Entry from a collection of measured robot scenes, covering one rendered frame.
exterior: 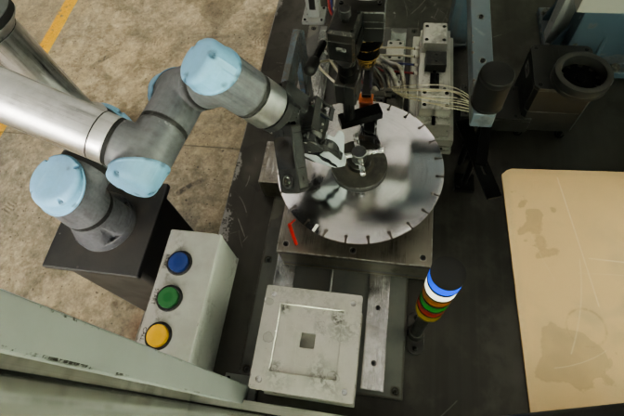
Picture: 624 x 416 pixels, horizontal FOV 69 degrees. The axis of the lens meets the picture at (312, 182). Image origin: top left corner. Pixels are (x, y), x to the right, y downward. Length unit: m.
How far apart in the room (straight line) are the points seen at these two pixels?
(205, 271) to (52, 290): 1.33
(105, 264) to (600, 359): 1.08
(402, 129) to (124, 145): 0.55
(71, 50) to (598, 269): 2.67
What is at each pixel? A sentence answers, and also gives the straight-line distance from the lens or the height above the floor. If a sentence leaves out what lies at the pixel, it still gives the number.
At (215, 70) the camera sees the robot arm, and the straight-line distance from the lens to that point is 0.63.
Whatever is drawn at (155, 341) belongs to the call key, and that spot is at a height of 0.91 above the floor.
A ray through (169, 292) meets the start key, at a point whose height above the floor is 0.91.
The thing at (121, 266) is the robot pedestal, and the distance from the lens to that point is 1.18.
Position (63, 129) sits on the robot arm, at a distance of 0.71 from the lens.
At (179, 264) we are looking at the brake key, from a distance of 0.94.
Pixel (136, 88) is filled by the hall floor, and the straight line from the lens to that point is 2.57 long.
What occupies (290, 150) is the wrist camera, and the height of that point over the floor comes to 1.12.
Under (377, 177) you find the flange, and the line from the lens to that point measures 0.89.
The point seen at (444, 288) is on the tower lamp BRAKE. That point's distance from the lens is 0.61.
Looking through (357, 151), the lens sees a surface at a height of 1.00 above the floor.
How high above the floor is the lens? 1.73
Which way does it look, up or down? 61 degrees down
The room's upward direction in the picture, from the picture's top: 11 degrees counter-clockwise
